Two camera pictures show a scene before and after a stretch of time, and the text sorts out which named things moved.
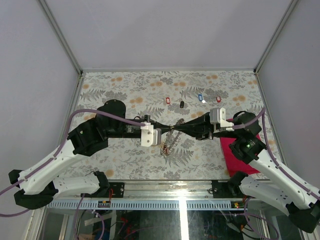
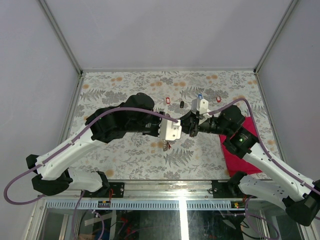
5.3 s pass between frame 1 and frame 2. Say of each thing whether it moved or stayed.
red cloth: stayed
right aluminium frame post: stayed
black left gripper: moved
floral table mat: stayed
